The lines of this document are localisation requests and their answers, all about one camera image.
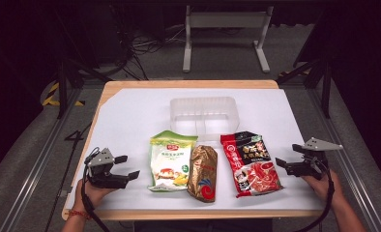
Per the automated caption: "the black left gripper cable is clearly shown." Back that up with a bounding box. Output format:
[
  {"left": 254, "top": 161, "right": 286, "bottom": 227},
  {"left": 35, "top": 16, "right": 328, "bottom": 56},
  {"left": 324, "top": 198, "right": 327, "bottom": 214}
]
[{"left": 81, "top": 147, "right": 111, "bottom": 232}]

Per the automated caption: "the bundle of black floor cables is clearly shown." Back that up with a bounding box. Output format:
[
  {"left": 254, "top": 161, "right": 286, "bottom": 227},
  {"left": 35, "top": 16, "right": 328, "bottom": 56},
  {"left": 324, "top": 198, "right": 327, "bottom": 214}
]
[{"left": 112, "top": 18, "right": 188, "bottom": 81}]

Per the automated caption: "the red bead bracelet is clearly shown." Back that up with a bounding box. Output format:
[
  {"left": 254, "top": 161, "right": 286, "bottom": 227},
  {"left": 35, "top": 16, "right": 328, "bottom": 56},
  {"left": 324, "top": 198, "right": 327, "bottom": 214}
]
[{"left": 67, "top": 209, "right": 93, "bottom": 221}]

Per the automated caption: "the white table sheet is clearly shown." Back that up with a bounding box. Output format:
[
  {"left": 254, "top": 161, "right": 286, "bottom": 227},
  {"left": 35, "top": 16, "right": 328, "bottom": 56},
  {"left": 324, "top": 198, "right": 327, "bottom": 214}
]
[{"left": 65, "top": 87, "right": 325, "bottom": 213}]

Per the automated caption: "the black metal stand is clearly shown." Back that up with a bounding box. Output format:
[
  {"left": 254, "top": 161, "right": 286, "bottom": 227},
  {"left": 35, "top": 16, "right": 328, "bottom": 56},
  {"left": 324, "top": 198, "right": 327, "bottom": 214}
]
[
  {"left": 275, "top": 56, "right": 334, "bottom": 119},
  {"left": 53, "top": 56, "right": 113, "bottom": 120}
]

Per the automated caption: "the clear plastic container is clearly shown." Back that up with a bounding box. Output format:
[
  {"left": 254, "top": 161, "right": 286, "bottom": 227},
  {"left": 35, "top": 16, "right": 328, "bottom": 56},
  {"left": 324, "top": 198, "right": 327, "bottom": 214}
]
[{"left": 169, "top": 96, "right": 241, "bottom": 142}]

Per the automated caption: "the person's right hand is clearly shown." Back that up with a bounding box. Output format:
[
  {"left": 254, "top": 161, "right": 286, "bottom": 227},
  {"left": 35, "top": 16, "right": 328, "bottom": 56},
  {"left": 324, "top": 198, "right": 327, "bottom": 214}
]
[{"left": 301, "top": 170, "right": 344, "bottom": 204}]

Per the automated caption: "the person's left hand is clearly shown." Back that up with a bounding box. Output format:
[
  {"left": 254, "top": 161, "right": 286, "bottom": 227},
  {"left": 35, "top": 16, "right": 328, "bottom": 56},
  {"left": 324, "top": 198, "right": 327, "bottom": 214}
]
[{"left": 73, "top": 179, "right": 117, "bottom": 215}]

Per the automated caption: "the wooden table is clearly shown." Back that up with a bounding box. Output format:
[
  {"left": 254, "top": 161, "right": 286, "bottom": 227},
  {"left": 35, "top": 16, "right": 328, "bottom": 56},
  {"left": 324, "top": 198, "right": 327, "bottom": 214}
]
[{"left": 61, "top": 79, "right": 326, "bottom": 221}]

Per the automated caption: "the aluminium floor rail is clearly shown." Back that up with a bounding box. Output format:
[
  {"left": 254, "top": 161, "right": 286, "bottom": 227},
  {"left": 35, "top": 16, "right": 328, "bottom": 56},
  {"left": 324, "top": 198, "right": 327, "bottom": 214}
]
[
  {"left": 0, "top": 86, "right": 83, "bottom": 232},
  {"left": 307, "top": 86, "right": 381, "bottom": 232}
]

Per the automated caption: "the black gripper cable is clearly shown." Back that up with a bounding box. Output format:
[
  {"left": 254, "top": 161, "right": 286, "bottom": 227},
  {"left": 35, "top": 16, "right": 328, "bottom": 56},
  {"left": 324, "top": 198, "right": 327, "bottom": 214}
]
[
  {"left": 81, "top": 147, "right": 111, "bottom": 232},
  {"left": 293, "top": 158, "right": 337, "bottom": 232}
]

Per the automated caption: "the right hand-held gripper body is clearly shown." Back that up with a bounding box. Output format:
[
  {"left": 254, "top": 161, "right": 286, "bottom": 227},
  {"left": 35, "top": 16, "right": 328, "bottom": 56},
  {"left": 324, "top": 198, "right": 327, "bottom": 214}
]
[{"left": 286, "top": 136, "right": 344, "bottom": 181}]

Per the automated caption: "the green and white food packet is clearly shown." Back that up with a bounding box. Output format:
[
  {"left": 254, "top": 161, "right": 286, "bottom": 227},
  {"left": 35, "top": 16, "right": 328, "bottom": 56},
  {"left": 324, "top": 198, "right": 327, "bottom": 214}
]
[{"left": 147, "top": 130, "right": 199, "bottom": 193}]

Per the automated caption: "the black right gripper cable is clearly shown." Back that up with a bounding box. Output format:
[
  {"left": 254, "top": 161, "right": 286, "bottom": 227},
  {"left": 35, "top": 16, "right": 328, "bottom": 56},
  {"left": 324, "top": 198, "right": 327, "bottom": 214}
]
[{"left": 293, "top": 158, "right": 337, "bottom": 232}]

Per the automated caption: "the red and black food packet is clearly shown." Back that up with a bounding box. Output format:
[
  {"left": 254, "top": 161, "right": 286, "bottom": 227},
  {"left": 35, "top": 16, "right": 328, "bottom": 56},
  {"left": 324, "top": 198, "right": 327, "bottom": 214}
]
[{"left": 220, "top": 130, "right": 284, "bottom": 199}]

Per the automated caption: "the gold foil packet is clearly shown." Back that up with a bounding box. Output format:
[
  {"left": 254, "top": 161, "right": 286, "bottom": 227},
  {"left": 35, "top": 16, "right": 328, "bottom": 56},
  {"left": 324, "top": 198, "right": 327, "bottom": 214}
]
[{"left": 187, "top": 144, "right": 219, "bottom": 204}]

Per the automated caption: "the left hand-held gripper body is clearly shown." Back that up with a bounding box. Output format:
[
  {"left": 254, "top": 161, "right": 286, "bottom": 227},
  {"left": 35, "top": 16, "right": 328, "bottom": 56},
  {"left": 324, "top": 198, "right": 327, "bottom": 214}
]
[{"left": 83, "top": 147, "right": 131, "bottom": 189}]

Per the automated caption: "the yellow and black hazard tape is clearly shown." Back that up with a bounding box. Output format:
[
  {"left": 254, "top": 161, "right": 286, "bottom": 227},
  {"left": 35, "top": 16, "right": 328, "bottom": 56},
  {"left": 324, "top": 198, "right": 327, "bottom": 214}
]
[{"left": 42, "top": 81, "right": 86, "bottom": 107}]

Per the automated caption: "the grey metal stand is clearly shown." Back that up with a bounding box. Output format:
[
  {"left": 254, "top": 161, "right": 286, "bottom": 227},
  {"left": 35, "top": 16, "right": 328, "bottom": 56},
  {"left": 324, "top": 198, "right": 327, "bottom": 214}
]
[{"left": 182, "top": 4, "right": 275, "bottom": 74}]

